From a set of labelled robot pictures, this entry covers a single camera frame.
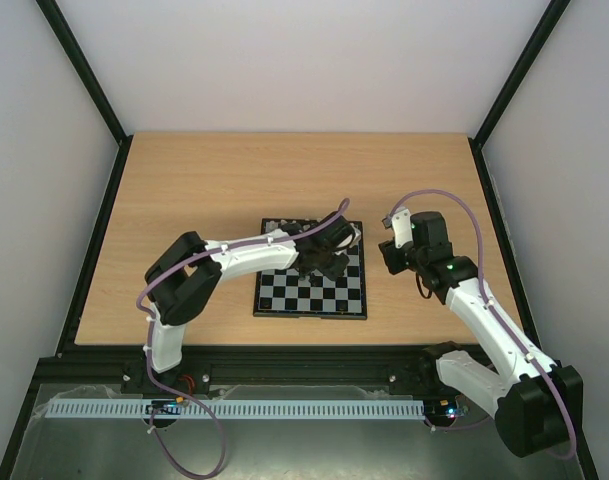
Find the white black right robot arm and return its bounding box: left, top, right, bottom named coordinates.
left=379, top=208, right=583, bottom=458

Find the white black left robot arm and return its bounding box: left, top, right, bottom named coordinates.
left=136, top=211, right=361, bottom=374

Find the black white chess board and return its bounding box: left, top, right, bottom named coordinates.
left=253, top=237, right=367, bottom=320

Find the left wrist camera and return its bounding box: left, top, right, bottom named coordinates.
left=339, top=222, right=362, bottom=250

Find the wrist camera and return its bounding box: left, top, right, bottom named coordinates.
left=382, top=207, right=413, bottom=249
left=339, top=222, right=362, bottom=250

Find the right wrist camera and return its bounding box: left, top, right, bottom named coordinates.
left=382, top=207, right=413, bottom=249

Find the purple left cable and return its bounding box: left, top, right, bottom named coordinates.
left=135, top=197, right=351, bottom=480

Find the purple cable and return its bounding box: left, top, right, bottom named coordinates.
left=135, top=197, right=351, bottom=480
left=391, top=188, right=578, bottom=460

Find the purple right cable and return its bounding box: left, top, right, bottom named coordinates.
left=391, top=188, right=578, bottom=460

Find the light blue cable duct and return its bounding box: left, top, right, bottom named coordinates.
left=45, top=399, right=425, bottom=421

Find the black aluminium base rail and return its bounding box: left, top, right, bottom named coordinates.
left=31, top=345, right=455, bottom=397

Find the black frame post right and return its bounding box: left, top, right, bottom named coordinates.
left=471, top=0, right=573, bottom=149

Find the black frame post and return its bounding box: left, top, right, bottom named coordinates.
left=471, top=0, right=573, bottom=149
left=36, top=0, right=133, bottom=146

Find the black frame post left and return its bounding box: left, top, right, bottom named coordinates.
left=36, top=0, right=133, bottom=146

